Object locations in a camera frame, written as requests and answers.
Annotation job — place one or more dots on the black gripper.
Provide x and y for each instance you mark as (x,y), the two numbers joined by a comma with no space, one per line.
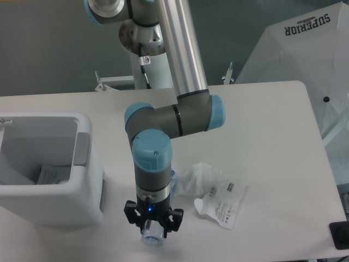
(138,213)

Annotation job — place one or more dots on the clear plastic water bottle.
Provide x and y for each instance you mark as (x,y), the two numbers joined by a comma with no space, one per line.
(153,233)

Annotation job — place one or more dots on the white plastic wrapper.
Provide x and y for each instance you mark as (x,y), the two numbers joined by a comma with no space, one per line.
(215,193)

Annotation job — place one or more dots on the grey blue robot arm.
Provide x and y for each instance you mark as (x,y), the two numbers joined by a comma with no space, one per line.
(150,130)

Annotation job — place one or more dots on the paper sheet inside trash can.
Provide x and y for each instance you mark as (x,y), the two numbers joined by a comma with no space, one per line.
(54,175)

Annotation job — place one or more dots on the white plastic trash can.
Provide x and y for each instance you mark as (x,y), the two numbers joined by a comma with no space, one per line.
(30,140)

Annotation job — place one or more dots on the left metal table clamp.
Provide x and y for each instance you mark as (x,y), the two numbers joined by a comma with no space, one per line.
(100,84)

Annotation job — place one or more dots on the black device at table edge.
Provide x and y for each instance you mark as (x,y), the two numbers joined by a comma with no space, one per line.
(339,232)

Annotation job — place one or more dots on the white umbrella with lettering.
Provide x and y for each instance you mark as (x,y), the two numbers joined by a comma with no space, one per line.
(313,49)

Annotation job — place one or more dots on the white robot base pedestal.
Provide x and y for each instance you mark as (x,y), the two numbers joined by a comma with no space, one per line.
(149,63)

